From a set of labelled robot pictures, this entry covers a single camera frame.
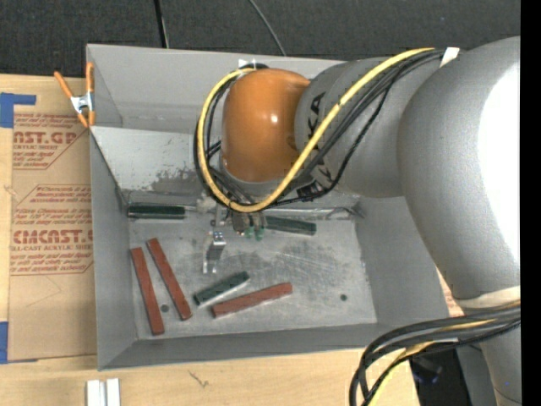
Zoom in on dark green flat block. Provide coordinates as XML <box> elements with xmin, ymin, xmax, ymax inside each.
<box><xmin>127</xmin><ymin>204</ymin><xmax>188</xmax><ymax>221</ymax></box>
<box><xmin>262</xmin><ymin>215</ymin><xmax>318</xmax><ymax>237</ymax></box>
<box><xmin>193</xmin><ymin>270</ymin><xmax>251</xmax><ymax>307</ymax></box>

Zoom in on brown cardboard board, red print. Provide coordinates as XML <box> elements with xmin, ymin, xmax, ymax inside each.
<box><xmin>0</xmin><ymin>73</ymin><xmax>100</xmax><ymax>365</ymax></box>

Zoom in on grey metal bin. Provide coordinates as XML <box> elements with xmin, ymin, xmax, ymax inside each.
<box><xmin>85</xmin><ymin>43</ymin><xmax>456</xmax><ymax>372</ymax></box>

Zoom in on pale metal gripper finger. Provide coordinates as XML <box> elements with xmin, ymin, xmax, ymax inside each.
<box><xmin>202</xmin><ymin>231</ymin><xmax>214</xmax><ymax>275</ymax></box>
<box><xmin>210</xmin><ymin>229</ymin><xmax>227</xmax><ymax>266</ymax></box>

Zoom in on red-brown flat block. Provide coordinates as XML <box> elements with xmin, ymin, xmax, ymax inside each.
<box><xmin>210</xmin><ymin>282</ymin><xmax>294</xmax><ymax>319</ymax></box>
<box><xmin>129</xmin><ymin>246</ymin><xmax>167</xmax><ymax>337</ymax></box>
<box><xmin>145</xmin><ymin>237</ymin><xmax>194</xmax><ymax>322</ymax></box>

